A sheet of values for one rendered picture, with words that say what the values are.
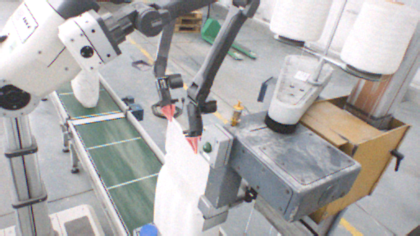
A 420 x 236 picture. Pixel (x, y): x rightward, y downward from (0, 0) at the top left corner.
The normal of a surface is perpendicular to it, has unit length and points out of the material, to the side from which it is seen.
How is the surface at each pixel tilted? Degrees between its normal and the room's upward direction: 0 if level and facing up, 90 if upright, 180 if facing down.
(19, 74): 115
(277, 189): 90
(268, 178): 90
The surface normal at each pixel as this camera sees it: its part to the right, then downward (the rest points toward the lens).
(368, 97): -0.82, 0.17
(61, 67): 0.55, 0.50
